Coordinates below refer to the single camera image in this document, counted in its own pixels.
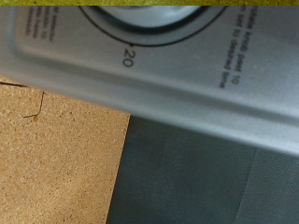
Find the silver oven knob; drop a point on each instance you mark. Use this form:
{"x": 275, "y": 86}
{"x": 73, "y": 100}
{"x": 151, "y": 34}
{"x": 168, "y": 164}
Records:
{"x": 152, "y": 18}

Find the silver toaster oven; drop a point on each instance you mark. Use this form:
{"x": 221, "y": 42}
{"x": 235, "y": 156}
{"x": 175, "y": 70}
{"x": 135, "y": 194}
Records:
{"x": 187, "y": 77}

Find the grey fabric backdrop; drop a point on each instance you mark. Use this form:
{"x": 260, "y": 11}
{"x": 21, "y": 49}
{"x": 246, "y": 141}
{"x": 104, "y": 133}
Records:
{"x": 202, "y": 186}

